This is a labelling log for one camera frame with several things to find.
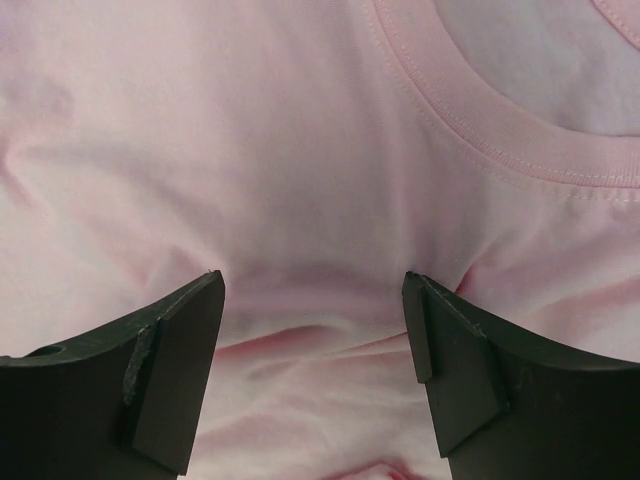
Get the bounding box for pink t shirt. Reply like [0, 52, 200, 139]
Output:
[1, 1, 639, 479]

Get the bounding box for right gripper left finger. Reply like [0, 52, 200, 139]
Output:
[1, 271, 225, 480]

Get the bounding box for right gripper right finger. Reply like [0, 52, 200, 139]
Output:
[402, 272, 639, 480]

